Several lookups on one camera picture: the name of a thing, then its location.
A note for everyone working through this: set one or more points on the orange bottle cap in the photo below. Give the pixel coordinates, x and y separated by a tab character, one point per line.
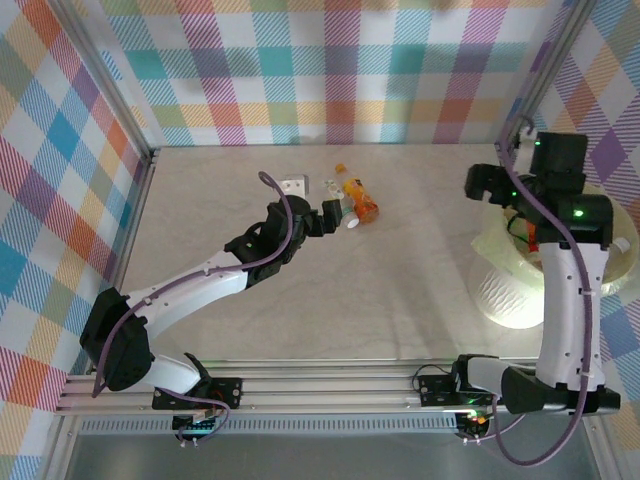
341	168

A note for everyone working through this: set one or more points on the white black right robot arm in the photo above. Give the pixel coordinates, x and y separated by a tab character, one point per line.
570	310

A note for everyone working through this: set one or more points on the small controller board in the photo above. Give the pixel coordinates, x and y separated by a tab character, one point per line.
192	425
475	422

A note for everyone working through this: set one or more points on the orange yellow label juice bottle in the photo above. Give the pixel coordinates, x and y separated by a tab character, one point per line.
362	200

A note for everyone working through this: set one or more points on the white ribbed bin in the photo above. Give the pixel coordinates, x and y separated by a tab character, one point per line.
500	300

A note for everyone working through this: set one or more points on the aluminium corner post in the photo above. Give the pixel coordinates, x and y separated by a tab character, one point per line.
544	75
113	85

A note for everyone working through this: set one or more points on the white green label bottle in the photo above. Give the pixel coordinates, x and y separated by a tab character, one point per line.
351	220

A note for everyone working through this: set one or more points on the aluminium front rail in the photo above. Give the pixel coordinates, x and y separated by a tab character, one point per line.
325	385

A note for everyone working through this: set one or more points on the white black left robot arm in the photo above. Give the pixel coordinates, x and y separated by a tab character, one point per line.
190	295

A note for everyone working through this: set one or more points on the aluminium side rail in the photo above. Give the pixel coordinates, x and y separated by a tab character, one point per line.
130	225

